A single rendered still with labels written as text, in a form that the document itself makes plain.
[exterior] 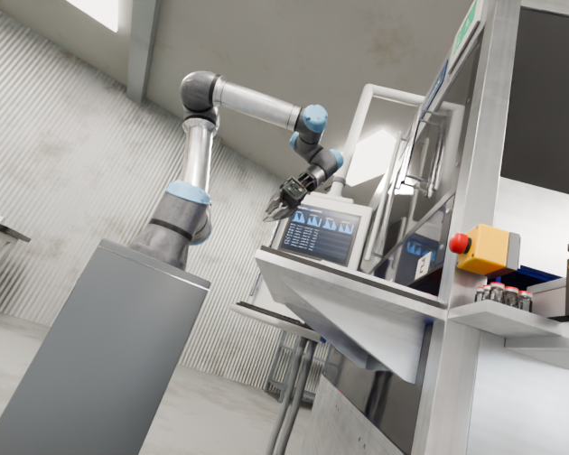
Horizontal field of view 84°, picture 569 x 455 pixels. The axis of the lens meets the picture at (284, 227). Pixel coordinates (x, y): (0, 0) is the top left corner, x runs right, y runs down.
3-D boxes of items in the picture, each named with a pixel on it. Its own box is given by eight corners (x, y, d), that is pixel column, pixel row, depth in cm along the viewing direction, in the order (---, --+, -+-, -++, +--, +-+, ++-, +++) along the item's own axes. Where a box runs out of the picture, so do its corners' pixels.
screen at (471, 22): (450, 74, 123) (458, 37, 130) (480, 21, 103) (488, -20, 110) (446, 73, 123) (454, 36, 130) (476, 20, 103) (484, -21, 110)
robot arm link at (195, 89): (182, 49, 96) (334, 102, 96) (189, 77, 107) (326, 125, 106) (165, 77, 92) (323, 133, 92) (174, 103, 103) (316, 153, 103)
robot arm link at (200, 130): (162, 235, 89) (181, 79, 106) (174, 248, 103) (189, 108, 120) (206, 236, 90) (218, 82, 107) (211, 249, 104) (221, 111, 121)
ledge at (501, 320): (524, 344, 58) (525, 333, 59) (584, 343, 46) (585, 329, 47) (447, 319, 60) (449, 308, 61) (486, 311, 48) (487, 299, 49)
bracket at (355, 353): (363, 368, 115) (371, 332, 120) (365, 368, 113) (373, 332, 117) (275, 336, 120) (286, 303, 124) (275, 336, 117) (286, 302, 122)
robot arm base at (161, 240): (125, 248, 71) (146, 210, 74) (124, 254, 84) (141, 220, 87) (188, 274, 77) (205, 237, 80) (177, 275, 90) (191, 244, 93)
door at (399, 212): (376, 268, 162) (399, 173, 181) (405, 239, 118) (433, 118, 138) (374, 268, 162) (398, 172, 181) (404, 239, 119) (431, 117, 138)
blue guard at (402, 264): (337, 323, 252) (342, 301, 258) (446, 262, 71) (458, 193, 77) (336, 323, 252) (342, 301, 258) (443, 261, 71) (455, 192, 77)
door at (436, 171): (405, 239, 118) (433, 117, 137) (463, 183, 78) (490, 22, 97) (404, 238, 118) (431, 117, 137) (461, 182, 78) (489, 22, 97)
